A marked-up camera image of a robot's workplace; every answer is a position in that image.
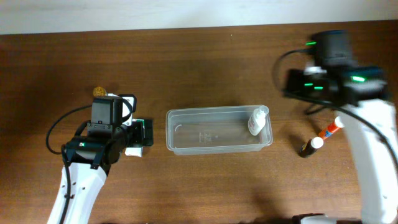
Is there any white green medicine box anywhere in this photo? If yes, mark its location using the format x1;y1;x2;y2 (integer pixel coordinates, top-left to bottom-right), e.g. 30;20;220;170
125;119;145;157

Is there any orange tube white cap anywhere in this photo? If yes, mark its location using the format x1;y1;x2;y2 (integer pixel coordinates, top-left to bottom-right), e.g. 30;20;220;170
318;116;344;140

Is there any dark bottle white cap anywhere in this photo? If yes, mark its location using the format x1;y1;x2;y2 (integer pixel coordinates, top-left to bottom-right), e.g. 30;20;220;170
298;137;324;158

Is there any white squeeze bottle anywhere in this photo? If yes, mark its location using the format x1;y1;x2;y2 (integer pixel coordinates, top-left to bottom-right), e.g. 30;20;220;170
248;106;269;136

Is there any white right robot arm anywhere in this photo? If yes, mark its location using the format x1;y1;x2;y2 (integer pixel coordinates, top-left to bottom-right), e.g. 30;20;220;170
283;67;397;223

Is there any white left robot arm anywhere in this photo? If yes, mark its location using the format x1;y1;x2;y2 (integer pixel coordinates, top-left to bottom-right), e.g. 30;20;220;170
48;93;154;223

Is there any clear plastic container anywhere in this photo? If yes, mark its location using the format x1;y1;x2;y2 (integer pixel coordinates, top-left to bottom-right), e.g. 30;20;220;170
165;105;273;156

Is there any small jar gold lid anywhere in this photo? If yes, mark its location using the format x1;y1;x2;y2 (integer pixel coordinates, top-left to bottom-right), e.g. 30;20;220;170
93;86;108;97

